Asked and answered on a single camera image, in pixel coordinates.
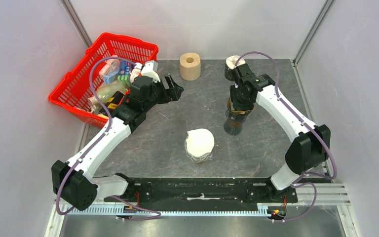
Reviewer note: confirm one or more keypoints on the beige paper roll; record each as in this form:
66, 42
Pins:
190, 66

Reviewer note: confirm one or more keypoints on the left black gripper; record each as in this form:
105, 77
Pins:
174, 93

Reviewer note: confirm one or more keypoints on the white bottle in basket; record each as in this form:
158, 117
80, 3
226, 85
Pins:
135, 71

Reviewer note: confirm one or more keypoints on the pale green liquid bottle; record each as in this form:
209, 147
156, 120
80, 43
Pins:
105, 92

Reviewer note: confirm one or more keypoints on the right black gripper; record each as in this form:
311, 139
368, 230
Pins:
234, 89

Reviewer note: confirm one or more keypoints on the blue snack box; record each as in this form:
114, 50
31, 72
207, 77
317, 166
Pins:
124, 71

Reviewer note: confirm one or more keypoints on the black wrapped paper roll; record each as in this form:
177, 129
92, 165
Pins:
231, 64

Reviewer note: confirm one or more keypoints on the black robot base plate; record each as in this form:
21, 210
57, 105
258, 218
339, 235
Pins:
204, 194

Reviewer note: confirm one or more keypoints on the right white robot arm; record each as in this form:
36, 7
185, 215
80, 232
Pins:
308, 141

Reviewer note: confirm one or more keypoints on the brown paper coffee filter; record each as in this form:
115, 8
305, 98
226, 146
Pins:
237, 112

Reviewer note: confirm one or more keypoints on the pink white packet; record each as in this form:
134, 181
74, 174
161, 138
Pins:
110, 66

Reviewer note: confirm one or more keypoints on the dark glass carafe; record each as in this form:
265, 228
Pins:
232, 128

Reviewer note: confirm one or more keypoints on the small glass server cup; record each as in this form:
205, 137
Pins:
199, 160

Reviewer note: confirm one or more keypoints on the black yellow package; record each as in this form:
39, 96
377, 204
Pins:
112, 104

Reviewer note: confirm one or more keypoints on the red plastic shopping basket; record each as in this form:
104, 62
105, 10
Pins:
73, 91

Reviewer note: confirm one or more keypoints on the dark smoked plastic dripper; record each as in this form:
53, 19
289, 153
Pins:
236, 118

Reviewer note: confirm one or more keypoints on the aluminium slotted rail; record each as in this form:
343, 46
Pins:
327, 195

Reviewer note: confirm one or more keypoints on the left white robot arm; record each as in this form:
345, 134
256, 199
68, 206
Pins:
74, 181

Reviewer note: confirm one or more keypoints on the white paper coffee filter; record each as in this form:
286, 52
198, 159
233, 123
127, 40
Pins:
199, 142

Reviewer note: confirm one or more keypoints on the clear glass dripper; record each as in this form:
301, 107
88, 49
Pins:
189, 155

